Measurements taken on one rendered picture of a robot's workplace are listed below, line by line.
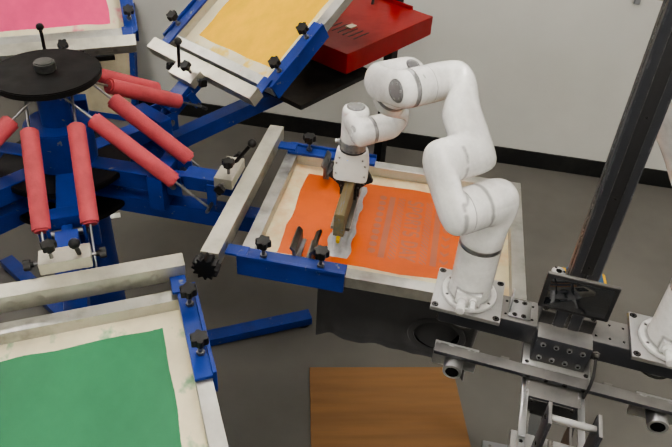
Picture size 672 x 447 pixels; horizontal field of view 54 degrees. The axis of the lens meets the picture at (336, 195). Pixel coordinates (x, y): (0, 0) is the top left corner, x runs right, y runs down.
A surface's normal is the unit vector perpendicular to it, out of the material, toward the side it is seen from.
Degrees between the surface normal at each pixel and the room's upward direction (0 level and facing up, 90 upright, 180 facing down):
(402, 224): 0
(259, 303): 0
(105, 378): 0
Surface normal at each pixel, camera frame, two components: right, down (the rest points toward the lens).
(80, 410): 0.05, -0.80
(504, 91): -0.19, 0.58
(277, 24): -0.30, -0.46
